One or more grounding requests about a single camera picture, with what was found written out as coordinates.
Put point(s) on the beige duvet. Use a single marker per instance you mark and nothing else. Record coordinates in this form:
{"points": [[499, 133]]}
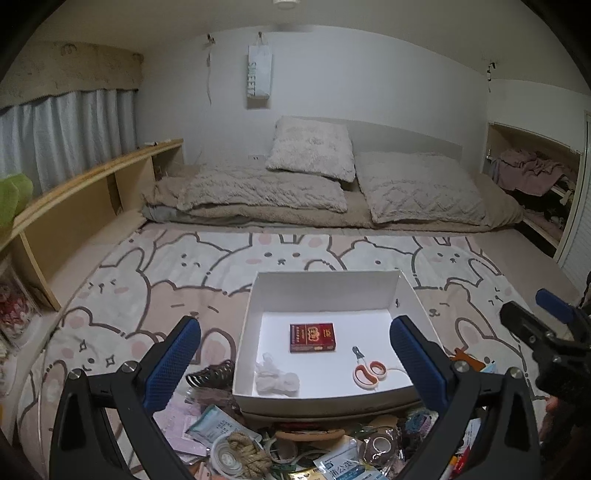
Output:
{"points": [[258, 218]]}

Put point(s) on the blue and white packet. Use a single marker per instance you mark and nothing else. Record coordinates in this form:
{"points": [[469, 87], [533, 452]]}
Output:
{"points": [[346, 461]]}

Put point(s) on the beige curtain valance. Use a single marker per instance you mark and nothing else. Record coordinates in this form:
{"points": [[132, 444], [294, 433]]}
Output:
{"points": [[69, 64]]}

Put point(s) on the pile of pink clothes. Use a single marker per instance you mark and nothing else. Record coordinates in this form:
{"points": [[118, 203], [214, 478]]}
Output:
{"points": [[526, 168]]}

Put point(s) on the red cigarette box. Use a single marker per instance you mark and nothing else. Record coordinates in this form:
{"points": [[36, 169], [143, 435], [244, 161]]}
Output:
{"points": [[313, 338]]}

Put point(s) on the quilted beige pillow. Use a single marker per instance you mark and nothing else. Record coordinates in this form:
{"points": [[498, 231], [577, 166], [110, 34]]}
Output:
{"points": [[420, 189]]}

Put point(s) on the green plush toy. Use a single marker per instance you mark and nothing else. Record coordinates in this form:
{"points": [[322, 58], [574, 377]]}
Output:
{"points": [[14, 198]]}

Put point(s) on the white cardboard box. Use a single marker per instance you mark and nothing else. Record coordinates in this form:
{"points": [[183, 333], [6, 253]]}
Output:
{"points": [[323, 293]]}

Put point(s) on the dark hair claw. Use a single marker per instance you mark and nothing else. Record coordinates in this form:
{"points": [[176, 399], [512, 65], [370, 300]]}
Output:
{"points": [[212, 374]]}

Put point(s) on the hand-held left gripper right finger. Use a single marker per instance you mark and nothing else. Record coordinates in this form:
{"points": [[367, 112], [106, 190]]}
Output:
{"points": [[415, 364]]}

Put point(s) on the white and orange scissors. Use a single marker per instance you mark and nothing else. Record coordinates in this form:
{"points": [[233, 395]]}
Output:
{"points": [[369, 371]]}

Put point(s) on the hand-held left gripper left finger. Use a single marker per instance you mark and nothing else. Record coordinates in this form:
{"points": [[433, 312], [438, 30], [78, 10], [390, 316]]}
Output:
{"points": [[171, 364]]}

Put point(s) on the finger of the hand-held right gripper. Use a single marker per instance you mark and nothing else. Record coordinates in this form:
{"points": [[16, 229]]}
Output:
{"points": [[554, 302], [524, 323]]}

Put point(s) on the folded quilted beige blanket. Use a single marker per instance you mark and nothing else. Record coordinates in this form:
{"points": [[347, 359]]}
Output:
{"points": [[263, 191]]}

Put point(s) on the white paper bag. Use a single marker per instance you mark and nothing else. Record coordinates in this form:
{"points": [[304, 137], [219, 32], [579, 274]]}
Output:
{"points": [[258, 74]]}

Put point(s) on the fluffy beige pillow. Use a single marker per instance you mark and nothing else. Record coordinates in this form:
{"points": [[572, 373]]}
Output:
{"points": [[311, 147]]}

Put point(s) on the white tape roll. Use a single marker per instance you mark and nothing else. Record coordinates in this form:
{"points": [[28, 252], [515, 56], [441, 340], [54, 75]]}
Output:
{"points": [[226, 457]]}

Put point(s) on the round cork coaster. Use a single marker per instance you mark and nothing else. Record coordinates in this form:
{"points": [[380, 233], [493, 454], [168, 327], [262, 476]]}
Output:
{"points": [[309, 434]]}

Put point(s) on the floral printed cloth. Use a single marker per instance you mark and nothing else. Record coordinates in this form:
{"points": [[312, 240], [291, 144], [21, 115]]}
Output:
{"points": [[16, 309]]}

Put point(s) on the pale blue curtain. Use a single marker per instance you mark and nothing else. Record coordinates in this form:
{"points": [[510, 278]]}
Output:
{"points": [[69, 134]]}

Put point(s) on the wooden bedside shelf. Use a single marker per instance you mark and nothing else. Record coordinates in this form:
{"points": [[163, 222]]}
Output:
{"points": [[69, 207]]}

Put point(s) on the pink packet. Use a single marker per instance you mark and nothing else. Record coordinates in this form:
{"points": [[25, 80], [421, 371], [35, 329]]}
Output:
{"points": [[175, 422]]}

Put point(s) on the white knotted cloth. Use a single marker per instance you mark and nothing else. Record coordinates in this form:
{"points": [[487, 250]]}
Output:
{"points": [[277, 378]]}

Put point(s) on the wooden wall closet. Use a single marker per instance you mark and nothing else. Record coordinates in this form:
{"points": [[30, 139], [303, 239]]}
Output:
{"points": [[491, 143]]}

